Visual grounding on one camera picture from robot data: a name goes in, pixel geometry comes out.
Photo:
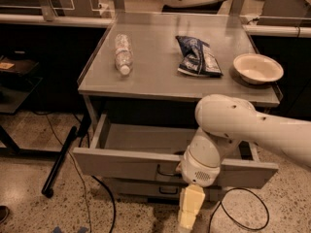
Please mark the black side table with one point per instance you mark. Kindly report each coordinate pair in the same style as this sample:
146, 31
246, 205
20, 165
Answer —
17, 81

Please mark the black table leg bar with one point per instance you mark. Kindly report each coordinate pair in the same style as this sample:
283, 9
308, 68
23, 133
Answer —
47, 188

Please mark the grey metal drawer cabinet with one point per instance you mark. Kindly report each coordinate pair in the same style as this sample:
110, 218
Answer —
155, 93

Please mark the dark shoe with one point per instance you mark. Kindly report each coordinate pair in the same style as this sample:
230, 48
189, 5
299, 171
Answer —
4, 212

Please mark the grey drawer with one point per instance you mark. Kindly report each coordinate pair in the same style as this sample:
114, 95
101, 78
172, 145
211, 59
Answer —
147, 153
157, 190

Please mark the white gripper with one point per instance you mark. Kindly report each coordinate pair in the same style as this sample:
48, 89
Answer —
198, 171

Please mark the blue chip bag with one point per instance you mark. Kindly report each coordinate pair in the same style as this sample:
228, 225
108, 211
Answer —
198, 58

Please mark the black office chair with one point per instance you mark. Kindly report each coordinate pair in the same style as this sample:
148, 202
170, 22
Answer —
209, 7

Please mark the white bowl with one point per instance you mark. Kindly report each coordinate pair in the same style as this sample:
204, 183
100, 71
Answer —
257, 69

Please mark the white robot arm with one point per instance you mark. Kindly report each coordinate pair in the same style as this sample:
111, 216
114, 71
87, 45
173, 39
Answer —
224, 122

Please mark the grey top drawer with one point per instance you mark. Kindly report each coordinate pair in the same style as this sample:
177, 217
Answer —
147, 153

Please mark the grey bottom drawer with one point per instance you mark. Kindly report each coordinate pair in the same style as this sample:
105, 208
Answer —
157, 190

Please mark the white ledge rail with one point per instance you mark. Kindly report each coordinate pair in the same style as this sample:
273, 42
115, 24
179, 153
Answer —
57, 21

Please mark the clear plastic water bottle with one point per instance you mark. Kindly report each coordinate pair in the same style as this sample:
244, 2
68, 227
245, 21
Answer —
123, 54

